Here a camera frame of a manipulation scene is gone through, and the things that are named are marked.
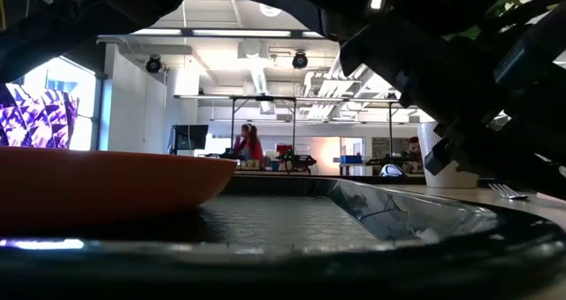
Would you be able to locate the black plastic serving tray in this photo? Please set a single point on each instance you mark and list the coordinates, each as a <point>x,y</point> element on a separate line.
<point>283,220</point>

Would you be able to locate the red box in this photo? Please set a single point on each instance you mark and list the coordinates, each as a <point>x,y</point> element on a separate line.
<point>284,149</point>

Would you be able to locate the purple faceted cup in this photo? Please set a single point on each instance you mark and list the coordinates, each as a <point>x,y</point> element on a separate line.
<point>40,118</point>

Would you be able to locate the white textured plant pot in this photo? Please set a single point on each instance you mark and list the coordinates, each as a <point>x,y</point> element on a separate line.
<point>446,180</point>

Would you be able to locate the black overhead light bar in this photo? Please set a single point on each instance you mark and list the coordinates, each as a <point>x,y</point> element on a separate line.
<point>296,33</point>

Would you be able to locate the person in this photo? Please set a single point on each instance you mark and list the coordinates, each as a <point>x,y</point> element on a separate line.
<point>414,146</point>
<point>252,147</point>

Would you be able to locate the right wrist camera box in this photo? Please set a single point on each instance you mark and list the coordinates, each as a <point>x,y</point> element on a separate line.
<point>530,48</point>

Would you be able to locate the blue box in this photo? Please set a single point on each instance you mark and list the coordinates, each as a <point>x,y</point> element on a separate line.
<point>350,159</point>

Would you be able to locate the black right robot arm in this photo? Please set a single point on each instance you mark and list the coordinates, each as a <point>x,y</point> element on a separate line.
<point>442,3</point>

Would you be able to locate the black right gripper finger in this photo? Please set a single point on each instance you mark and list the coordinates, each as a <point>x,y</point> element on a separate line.
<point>438,158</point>
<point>407,65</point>

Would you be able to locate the orange plate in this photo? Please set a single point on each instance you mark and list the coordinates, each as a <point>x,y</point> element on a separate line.
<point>110,185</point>

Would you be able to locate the black computer monitor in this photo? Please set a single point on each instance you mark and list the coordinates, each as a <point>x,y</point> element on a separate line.
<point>191,136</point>

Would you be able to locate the white rounded device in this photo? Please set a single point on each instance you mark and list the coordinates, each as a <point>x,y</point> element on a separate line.
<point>391,171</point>

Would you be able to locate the black metal rig frame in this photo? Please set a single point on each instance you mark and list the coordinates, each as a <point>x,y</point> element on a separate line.
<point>390,132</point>
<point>232,127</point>

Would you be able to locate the black ceiling spotlight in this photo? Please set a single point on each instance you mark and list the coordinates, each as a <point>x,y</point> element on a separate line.
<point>153,64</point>
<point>300,60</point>

